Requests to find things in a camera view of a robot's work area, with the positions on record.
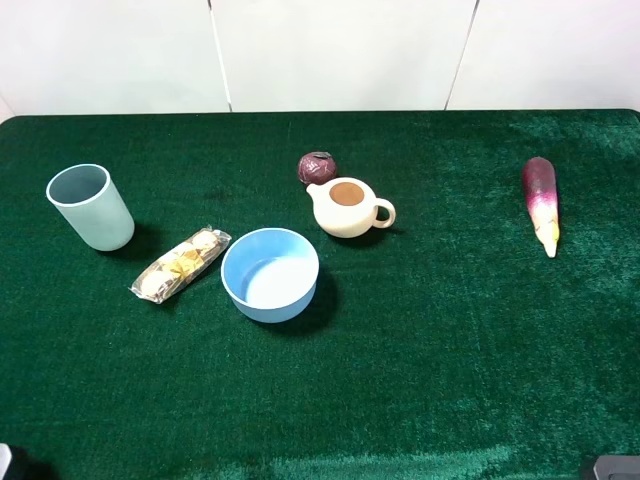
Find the small purple cabbage ball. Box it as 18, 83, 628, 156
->
297, 151, 337, 185

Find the grey object bottom right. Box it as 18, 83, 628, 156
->
579, 455, 640, 480

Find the cream ceramic teapot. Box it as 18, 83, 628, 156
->
306, 177, 396, 238

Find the blue plastic bowl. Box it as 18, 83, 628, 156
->
220, 227, 319, 324

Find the green felt table cloth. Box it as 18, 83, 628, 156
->
1, 110, 639, 479

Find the wrapped gold chocolates packet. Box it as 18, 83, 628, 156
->
129, 226, 232, 304

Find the purple toy eggplant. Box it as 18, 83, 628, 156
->
521, 157, 560, 258

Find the light teal plastic cup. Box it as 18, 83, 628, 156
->
46, 163, 135, 252

